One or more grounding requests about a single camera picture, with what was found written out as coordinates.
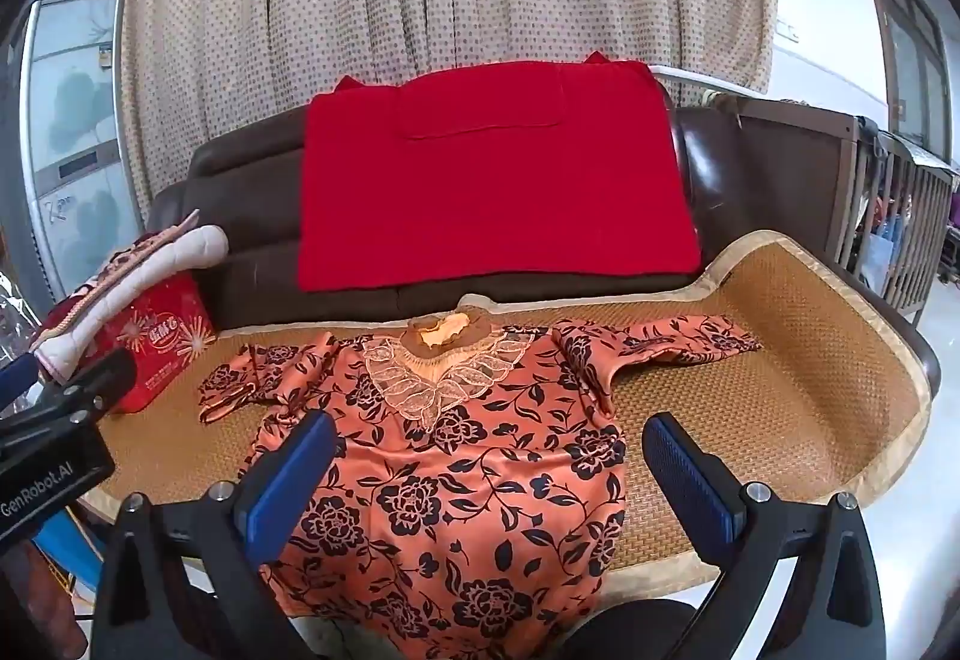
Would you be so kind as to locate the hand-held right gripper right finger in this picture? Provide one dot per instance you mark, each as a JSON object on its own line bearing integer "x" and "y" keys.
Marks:
{"x": 686, "y": 480}

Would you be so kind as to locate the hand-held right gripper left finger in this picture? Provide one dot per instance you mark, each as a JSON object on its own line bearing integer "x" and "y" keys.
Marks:
{"x": 289, "y": 472}

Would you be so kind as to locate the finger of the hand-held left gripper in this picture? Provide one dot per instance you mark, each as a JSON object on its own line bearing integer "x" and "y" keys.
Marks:
{"x": 97, "y": 379}

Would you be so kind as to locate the orange floral shirt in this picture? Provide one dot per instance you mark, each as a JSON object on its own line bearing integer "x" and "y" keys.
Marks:
{"x": 465, "y": 480}

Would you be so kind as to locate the red tin box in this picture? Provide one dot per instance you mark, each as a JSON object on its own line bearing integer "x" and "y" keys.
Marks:
{"x": 161, "y": 337}

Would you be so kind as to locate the white quilted cloth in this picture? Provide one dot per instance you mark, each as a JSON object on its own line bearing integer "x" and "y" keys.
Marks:
{"x": 135, "y": 285}

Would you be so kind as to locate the woven rattan mat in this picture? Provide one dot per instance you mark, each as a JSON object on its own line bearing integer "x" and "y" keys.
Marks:
{"x": 787, "y": 367}

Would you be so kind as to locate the brown sofa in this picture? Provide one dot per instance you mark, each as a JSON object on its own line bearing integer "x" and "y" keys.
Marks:
{"x": 247, "y": 217}

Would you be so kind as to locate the wooden crib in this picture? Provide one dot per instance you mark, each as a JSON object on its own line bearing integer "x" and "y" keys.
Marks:
{"x": 900, "y": 232}

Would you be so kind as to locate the red cushion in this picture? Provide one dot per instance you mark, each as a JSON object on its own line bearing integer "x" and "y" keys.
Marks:
{"x": 495, "y": 180}

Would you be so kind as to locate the wooden framed door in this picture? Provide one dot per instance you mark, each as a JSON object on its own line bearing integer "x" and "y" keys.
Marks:
{"x": 907, "y": 75}

